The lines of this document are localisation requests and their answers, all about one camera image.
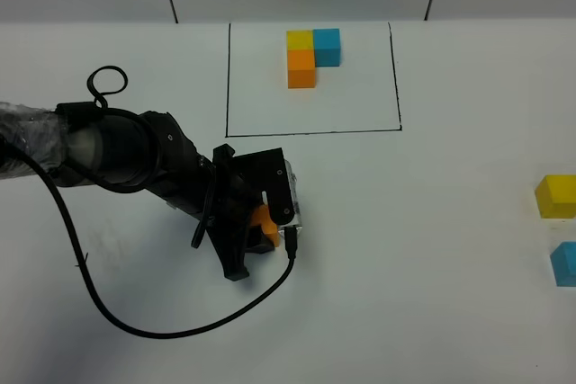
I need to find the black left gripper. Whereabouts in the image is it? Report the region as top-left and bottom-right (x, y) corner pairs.
(197, 144), (293, 281)

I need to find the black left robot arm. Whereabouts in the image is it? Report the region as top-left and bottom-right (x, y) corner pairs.
(1, 103), (300, 281)

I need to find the template orange cube block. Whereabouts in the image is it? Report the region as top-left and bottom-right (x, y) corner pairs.
(287, 49), (316, 89)

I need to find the template yellow cube block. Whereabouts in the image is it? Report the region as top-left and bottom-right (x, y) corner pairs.
(286, 30), (314, 50)

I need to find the template blue cube block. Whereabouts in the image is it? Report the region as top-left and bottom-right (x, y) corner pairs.
(312, 28), (341, 67)

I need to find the black left camera cable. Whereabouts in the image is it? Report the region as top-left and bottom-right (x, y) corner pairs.
(0, 66), (299, 340)

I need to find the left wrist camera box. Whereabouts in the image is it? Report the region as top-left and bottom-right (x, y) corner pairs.
(278, 160), (302, 240)

